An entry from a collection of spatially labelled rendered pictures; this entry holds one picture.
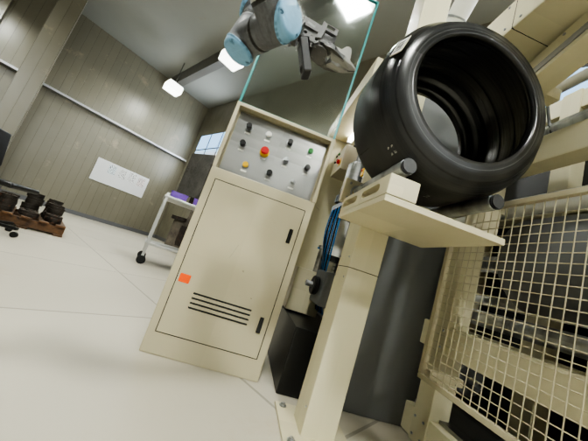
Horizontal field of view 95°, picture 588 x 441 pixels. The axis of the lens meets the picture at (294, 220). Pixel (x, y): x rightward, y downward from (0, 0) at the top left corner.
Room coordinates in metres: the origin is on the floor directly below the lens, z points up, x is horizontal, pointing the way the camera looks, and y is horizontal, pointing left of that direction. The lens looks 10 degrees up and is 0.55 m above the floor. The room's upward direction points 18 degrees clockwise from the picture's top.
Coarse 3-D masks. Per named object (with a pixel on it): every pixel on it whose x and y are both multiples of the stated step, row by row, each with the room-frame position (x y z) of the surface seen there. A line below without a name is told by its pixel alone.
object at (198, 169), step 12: (192, 156) 6.57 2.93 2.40; (204, 156) 6.36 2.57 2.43; (192, 168) 6.47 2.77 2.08; (204, 168) 6.27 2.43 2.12; (192, 180) 6.38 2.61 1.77; (204, 180) 6.18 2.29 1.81; (180, 192) 6.51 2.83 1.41; (192, 192) 6.29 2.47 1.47; (180, 228) 6.65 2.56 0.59; (168, 240) 6.81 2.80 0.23; (180, 240) 6.57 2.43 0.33
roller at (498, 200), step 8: (472, 200) 0.77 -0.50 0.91; (480, 200) 0.73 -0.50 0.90; (488, 200) 0.71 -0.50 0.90; (496, 200) 0.70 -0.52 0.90; (440, 208) 0.90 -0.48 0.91; (448, 208) 0.86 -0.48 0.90; (456, 208) 0.83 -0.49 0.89; (464, 208) 0.80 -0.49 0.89; (472, 208) 0.77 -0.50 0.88; (480, 208) 0.74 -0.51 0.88; (488, 208) 0.72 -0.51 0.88; (496, 208) 0.70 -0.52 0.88; (448, 216) 0.88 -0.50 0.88; (456, 216) 0.85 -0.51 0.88
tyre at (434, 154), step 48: (432, 48) 0.80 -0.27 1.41; (480, 48) 0.76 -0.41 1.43; (384, 96) 0.68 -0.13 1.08; (432, 96) 0.95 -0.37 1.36; (480, 96) 0.89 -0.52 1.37; (528, 96) 0.71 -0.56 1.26; (384, 144) 0.73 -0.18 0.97; (432, 144) 0.66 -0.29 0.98; (480, 144) 0.95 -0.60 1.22; (528, 144) 0.70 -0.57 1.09; (432, 192) 0.76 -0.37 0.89; (480, 192) 0.72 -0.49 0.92
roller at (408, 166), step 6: (402, 162) 0.67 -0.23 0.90; (408, 162) 0.66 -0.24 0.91; (414, 162) 0.67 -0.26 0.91; (390, 168) 0.73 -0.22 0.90; (396, 168) 0.69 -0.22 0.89; (402, 168) 0.67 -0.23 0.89; (408, 168) 0.67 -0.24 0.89; (414, 168) 0.67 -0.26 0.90; (384, 174) 0.76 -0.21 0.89; (396, 174) 0.70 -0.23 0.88; (402, 174) 0.68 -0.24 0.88; (408, 174) 0.67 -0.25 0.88; (372, 180) 0.84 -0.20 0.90; (360, 186) 0.93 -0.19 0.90; (354, 192) 0.98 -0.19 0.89
